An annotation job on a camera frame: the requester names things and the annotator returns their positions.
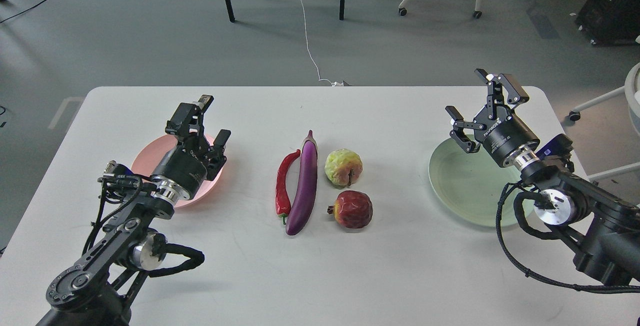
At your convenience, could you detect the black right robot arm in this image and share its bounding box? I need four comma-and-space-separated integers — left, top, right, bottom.
445, 69, 640, 294

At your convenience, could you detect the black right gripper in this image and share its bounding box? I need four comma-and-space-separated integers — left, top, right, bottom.
445, 69, 540, 168

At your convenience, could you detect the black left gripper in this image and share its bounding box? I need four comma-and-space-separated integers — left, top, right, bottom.
150, 95, 232, 201

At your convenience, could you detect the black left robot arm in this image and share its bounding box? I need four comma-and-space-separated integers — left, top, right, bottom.
38, 95, 231, 325

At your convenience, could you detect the black equipment case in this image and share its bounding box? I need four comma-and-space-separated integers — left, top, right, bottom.
574, 0, 640, 46

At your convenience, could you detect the purple eggplant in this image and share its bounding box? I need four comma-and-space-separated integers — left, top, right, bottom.
285, 130, 318, 236

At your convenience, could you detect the light green plate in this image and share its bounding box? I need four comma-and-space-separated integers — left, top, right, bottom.
429, 138, 521, 227

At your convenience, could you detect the red pomegranate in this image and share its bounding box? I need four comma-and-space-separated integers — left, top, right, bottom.
327, 190, 373, 229

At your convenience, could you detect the pink plate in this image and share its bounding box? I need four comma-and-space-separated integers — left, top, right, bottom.
131, 134, 230, 209

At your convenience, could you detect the red chili pepper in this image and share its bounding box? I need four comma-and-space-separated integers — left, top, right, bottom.
274, 149, 302, 225

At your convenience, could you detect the green yellow apple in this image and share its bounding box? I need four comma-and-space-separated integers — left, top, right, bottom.
324, 148, 363, 187

